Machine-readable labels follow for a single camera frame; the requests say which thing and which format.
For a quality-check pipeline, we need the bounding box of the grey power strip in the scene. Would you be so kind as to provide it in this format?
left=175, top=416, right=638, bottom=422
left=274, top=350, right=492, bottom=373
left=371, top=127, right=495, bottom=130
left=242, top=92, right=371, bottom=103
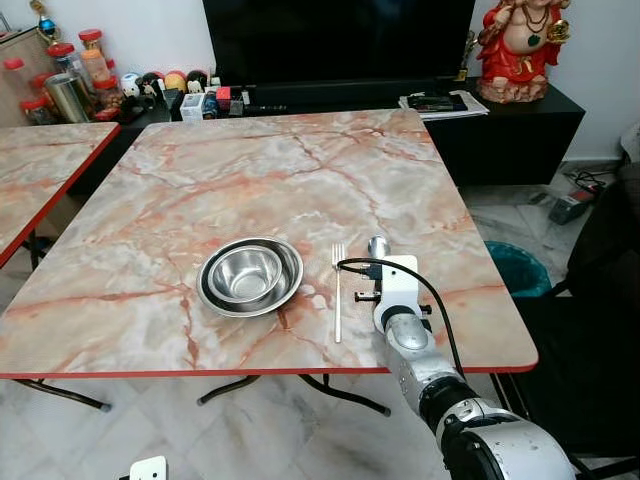
left=547, top=190, right=597, bottom=225

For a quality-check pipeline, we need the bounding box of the teal waste bin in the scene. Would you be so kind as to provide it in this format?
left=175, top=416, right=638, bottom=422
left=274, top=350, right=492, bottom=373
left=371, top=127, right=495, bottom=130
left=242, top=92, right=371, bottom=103
left=485, top=240, right=552, bottom=300

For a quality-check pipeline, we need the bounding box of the black chair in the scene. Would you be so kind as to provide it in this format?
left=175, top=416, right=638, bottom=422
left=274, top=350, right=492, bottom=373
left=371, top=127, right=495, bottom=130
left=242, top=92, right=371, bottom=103
left=497, top=178, right=640, bottom=479

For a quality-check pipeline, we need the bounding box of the black television console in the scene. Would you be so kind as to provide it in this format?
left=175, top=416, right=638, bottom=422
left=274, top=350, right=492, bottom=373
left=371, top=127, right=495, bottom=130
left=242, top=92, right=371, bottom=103
left=68, top=78, right=587, bottom=196

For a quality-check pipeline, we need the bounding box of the white paper stack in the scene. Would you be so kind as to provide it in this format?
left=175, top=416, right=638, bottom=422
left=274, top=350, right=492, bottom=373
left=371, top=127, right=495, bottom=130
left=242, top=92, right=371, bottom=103
left=399, top=89, right=490, bottom=121

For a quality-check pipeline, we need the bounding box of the red laughing Buddha statue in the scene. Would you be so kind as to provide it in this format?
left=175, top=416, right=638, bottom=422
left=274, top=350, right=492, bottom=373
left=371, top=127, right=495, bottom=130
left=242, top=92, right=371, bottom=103
left=474, top=0, right=572, bottom=105

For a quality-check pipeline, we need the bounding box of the flat black device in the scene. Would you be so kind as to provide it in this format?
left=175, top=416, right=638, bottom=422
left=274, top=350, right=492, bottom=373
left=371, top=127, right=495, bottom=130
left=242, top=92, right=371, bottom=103
left=409, top=96, right=468, bottom=112

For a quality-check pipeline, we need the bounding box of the small gold trophy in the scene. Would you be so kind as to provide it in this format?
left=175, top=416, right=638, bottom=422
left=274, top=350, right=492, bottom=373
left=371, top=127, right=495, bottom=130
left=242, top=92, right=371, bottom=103
left=461, top=33, right=478, bottom=82

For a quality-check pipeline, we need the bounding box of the silver metal fork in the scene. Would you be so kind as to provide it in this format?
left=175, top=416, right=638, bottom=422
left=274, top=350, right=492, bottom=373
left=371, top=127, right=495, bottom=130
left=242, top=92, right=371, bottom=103
left=331, top=243, right=346, bottom=344

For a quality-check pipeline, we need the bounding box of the marble pattern folding table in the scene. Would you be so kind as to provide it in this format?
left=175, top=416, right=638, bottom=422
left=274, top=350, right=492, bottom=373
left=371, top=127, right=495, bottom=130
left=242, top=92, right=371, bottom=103
left=0, top=108, right=540, bottom=417

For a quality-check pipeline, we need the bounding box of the steel plate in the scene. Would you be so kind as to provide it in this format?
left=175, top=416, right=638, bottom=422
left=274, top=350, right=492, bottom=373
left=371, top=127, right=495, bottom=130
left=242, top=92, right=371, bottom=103
left=196, top=237, right=305, bottom=319

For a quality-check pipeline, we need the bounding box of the black television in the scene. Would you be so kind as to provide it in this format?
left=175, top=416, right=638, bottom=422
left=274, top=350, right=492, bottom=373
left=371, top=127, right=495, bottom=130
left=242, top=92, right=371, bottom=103
left=203, top=0, right=477, bottom=87

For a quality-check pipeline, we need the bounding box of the steel bowl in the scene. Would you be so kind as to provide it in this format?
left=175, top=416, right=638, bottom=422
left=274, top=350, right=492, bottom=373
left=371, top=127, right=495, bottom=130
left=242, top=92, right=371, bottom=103
left=207, top=244, right=285, bottom=305

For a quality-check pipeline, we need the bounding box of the small red box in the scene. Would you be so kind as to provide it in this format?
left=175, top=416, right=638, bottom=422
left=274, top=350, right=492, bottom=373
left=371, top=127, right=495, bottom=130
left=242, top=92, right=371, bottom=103
left=215, top=86, right=247, bottom=115

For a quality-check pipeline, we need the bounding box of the small white box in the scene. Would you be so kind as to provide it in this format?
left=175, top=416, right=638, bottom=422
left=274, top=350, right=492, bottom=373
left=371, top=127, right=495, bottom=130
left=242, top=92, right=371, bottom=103
left=180, top=92, right=207, bottom=122

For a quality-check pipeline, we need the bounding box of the white round figurine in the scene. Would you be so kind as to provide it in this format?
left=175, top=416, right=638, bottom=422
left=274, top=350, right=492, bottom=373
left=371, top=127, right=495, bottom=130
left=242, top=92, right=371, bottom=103
left=119, top=72, right=142, bottom=99

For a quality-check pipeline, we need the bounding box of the tall red lid orange jar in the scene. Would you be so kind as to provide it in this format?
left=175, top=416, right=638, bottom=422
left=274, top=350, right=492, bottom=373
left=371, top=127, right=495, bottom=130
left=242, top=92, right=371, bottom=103
left=78, top=28, right=112, bottom=89

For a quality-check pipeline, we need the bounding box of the steel tumbler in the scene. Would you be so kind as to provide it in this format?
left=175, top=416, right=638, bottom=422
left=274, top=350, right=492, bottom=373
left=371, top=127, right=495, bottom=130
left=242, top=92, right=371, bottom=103
left=44, top=72, right=94, bottom=124

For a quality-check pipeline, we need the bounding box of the marble pattern side table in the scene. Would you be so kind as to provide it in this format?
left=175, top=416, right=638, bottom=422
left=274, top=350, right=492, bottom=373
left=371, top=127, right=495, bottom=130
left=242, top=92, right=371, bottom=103
left=0, top=121, right=122, bottom=269

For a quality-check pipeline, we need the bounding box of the clear red lid jar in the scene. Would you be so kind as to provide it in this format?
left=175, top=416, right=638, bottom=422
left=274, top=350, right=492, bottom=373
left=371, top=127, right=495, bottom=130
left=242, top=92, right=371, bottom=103
left=47, top=42, right=78, bottom=77
left=2, top=57, right=27, bottom=98

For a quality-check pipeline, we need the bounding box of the short red lid jar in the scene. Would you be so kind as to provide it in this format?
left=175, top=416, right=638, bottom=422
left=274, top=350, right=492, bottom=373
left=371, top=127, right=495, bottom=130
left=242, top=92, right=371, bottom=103
left=19, top=96, right=57, bottom=127

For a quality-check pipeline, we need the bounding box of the blue hanging ornament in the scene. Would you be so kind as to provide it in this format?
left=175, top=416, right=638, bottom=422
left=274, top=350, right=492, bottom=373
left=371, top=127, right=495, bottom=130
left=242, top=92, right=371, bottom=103
left=33, top=0, right=60, bottom=42

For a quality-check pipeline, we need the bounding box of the brown cardboard box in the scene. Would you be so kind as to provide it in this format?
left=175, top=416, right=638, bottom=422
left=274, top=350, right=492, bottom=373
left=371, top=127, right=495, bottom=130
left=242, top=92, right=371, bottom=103
left=0, top=29, right=63, bottom=101

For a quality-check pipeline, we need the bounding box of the black floor cable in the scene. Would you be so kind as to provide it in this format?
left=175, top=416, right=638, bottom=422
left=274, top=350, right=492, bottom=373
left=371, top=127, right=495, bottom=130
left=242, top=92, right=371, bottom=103
left=563, top=166, right=609, bottom=197

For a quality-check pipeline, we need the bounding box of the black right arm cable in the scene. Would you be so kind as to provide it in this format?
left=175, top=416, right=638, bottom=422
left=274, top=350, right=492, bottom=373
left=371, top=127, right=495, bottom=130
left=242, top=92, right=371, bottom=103
left=336, top=257, right=467, bottom=377

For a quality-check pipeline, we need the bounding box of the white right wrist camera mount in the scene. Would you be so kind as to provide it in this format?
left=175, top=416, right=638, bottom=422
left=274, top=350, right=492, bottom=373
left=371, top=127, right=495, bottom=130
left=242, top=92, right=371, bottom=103
left=356, top=255, right=422, bottom=337

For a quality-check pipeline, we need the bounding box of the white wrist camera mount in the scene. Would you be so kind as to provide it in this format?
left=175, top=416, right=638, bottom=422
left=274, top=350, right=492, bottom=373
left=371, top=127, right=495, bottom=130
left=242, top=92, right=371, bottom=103
left=130, top=456, right=169, bottom=480
left=356, top=255, right=422, bottom=337

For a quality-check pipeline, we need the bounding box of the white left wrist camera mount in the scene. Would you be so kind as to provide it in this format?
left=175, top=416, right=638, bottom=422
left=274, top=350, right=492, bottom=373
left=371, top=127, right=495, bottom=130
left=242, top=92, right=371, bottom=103
left=130, top=456, right=169, bottom=480

